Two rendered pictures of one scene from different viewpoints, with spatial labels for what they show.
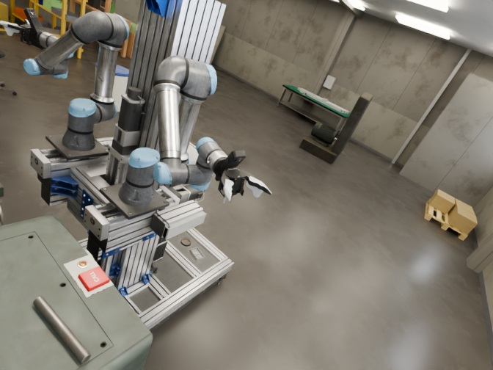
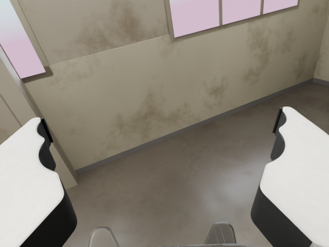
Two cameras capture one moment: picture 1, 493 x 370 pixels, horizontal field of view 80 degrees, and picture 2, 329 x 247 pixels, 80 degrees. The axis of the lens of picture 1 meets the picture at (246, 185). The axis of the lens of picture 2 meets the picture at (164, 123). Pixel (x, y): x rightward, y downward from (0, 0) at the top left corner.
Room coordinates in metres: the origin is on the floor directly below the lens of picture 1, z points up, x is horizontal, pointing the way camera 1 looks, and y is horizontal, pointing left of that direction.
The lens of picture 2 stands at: (0.85, 0.05, 1.64)
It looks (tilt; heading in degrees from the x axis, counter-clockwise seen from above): 32 degrees down; 228
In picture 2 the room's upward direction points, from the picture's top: 12 degrees counter-clockwise
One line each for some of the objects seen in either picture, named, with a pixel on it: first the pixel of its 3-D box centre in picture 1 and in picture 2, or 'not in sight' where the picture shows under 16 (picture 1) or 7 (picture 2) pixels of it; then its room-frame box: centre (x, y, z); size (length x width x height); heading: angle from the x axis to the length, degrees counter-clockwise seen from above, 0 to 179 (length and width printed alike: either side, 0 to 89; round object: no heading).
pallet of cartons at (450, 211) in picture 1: (449, 212); not in sight; (5.92, -4.08, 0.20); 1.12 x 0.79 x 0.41; 154
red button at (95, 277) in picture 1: (94, 279); not in sight; (0.55, 0.29, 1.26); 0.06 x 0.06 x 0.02; 62
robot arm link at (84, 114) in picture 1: (83, 114); not in sight; (1.32, 0.89, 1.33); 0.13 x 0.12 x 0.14; 176
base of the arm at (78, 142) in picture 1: (80, 135); not in sight; (1.31, 0.90, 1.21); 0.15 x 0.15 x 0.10
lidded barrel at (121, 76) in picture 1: (111, 87); not in sight; (4.53, 2.65, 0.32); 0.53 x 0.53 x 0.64
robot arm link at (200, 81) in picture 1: (183, 125); not in sight; (1.19, 0.35, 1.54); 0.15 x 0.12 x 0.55; 133
